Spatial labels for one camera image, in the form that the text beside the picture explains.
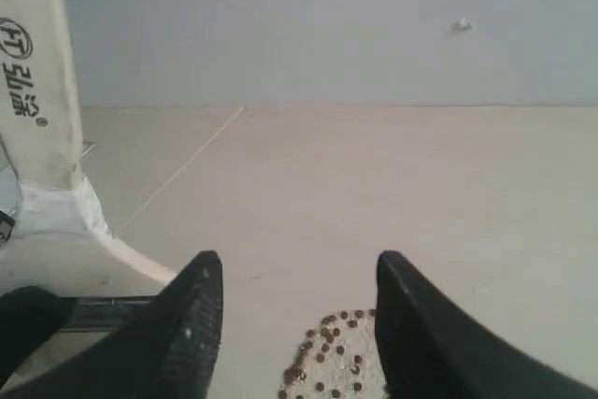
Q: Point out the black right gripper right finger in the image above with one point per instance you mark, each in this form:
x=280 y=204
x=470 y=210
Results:
x=430 y=348

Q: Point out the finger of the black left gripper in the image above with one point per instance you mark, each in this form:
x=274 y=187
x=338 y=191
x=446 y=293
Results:
x=30 y=316

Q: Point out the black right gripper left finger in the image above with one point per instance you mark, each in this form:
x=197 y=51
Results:
x=154 y=346

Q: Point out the white wooden paintbrush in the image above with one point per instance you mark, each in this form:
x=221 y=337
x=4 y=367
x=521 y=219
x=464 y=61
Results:
x=60 y=241

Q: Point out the pile of white grains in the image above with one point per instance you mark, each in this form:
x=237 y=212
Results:
x=338 y=358

